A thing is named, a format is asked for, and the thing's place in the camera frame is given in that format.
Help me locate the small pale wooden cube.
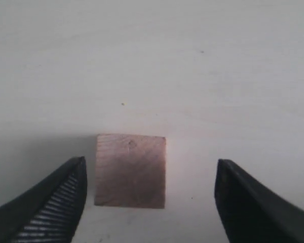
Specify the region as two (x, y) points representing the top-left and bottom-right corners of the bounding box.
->
(94, 134), (167, 209)

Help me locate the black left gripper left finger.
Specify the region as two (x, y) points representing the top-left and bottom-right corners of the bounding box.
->
(0, 156), (88, 242)

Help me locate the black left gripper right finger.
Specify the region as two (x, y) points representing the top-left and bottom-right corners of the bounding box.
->
(214, 159), (304, 242)

